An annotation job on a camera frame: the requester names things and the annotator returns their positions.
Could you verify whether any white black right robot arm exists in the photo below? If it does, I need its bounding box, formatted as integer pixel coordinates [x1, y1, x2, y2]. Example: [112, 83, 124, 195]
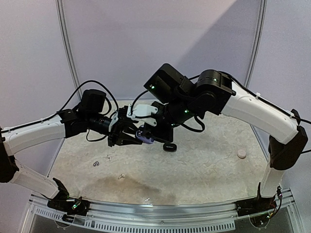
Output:
[143, 64, 308, 212]

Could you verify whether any aluminium right corner post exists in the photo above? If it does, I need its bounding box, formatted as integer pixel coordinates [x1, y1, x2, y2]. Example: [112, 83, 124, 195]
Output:
[244, 0, 267, 87]

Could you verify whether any blue-grey oval charging case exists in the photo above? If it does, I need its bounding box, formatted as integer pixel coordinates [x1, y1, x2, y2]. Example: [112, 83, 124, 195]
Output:
[135, 125, 154, 145]

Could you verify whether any pink round charging case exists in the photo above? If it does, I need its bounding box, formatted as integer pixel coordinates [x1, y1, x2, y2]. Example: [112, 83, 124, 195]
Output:
[237, 149, 247, 159]

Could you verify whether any aluminium front rail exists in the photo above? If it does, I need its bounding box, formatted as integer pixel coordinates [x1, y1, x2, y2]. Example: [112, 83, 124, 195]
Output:
[22, 189, 303, 233]

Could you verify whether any aluminium left corner post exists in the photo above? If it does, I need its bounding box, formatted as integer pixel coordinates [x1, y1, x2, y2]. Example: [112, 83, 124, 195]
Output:
[55, 0, 80, 88]

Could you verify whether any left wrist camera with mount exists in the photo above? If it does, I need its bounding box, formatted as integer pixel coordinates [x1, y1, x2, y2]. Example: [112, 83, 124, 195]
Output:
[108, 105, 132, 133]

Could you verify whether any black earbud charging case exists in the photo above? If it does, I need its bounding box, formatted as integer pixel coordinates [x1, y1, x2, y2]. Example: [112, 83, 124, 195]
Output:
[163, 143, 177, 152]

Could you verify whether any aluminium corner post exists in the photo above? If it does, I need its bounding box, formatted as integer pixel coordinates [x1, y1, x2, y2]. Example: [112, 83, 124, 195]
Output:
[55, 0, 80, 88]
[244, 0, 267, 87]

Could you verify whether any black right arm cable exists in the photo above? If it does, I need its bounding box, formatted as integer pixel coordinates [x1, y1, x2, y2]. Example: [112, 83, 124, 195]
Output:
[132, 75, 311, 154]

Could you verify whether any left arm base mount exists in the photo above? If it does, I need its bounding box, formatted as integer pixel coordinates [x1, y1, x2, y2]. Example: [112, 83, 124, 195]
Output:
[47, 197, 90, 216]

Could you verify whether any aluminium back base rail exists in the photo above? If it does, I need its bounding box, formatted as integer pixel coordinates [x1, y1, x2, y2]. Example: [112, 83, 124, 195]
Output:
[116, 97, 155, 102]

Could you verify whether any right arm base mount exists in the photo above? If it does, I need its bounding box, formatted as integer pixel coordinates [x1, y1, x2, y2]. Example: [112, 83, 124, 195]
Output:
[235, 193, 279, 216]

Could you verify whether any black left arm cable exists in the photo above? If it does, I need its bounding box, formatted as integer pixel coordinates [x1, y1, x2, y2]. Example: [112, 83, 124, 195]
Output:
[0, 80, 119, 143]

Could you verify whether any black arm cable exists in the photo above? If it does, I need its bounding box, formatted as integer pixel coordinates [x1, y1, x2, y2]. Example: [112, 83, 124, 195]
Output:
[0, 80, 119, 143]
[132, 75, 311, 154]

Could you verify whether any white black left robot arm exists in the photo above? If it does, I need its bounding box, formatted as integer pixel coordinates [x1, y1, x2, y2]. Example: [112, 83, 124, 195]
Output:
[0, 89, 142, 211]

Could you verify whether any perforated white front panel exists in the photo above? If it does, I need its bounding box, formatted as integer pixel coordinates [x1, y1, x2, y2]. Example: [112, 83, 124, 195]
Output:
[29, 207, 236, 233]

